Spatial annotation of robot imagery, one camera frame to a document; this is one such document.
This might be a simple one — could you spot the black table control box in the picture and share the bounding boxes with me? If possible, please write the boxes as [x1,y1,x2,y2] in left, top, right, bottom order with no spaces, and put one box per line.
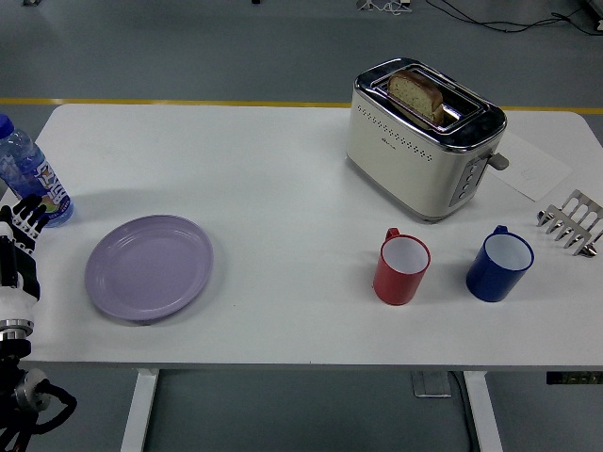
[546,371,603,386]

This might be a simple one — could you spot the purple round plate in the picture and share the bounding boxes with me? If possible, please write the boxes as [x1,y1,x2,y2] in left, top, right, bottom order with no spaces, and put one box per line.
[84,214,215,323]

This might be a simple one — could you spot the blue-capped plastic drink bottle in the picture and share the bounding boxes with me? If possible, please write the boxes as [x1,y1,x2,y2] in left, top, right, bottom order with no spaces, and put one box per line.
[0,113,75,229]

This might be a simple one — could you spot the white stand base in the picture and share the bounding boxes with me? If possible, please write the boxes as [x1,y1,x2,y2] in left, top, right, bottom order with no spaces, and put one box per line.
[355,0,414,12]

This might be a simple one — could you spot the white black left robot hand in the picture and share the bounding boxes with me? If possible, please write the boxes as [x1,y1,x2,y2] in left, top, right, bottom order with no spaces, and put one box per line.
[0,193,50,330]

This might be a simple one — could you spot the grey under-table bracket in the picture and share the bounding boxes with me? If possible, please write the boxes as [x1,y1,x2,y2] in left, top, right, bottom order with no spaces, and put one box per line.
[410,371,452,399]

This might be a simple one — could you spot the red mug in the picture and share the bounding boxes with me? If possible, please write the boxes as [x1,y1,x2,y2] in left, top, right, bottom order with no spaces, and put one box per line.
[372,227,432,307]

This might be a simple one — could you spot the bread slice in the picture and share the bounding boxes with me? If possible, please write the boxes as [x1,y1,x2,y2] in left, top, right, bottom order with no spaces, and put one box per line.
[387,69,445,124]

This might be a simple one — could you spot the black floor cable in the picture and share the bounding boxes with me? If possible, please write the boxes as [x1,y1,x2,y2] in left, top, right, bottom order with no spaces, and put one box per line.
[431,0,603,35]

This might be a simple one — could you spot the white table leg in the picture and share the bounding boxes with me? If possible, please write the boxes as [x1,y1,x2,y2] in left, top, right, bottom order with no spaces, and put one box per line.
[462,370,505,452]
[119,369,160,452]

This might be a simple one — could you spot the silver metal toast rack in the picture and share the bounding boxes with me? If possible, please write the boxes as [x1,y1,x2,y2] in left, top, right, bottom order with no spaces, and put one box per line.
[536,189,603,258]

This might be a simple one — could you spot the white paper sheet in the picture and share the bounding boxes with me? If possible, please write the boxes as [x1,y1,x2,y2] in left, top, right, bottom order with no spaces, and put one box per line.
[484,131,573,203]

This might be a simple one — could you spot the blue mug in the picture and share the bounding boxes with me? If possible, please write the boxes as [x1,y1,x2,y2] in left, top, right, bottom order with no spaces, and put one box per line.
[465,224,535,303]

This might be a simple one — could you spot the cream chrome toaster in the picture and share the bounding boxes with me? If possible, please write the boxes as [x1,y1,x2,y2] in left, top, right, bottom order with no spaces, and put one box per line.
[345,56,511,224]

